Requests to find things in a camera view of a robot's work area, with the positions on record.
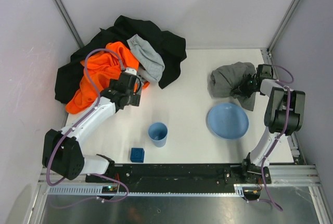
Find dark grey cloth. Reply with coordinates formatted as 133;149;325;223
208;62;255;111

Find orange cloth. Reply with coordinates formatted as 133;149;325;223
66;42;139;114

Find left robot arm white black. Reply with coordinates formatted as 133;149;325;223
42;68;140;180

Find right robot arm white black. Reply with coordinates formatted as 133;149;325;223
238;64;305;182

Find light grey cloth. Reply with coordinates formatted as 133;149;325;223
127;34;165;83

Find black cloth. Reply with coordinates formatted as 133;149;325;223
55;15;187;104

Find blue plastic bowl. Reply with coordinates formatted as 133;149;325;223
207;103;249;140

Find blue plastic cup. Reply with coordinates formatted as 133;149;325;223
148;122;168;147

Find blue cube block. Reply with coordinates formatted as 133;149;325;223
130;147;145;163

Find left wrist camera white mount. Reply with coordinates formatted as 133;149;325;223
125;68;137;76

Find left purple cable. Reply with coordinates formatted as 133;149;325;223
46;48;130;209

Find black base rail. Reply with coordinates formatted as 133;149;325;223
85;163;271;193

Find white slotted cable duct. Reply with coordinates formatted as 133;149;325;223
48;184;250;197

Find right aluminium frame post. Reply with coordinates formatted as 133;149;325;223
266;0;302;55

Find aluminium frame post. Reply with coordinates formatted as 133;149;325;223
52;0;84;48
266;0;302;55

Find left aluminium frame post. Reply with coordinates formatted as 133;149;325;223
52;0;84;48

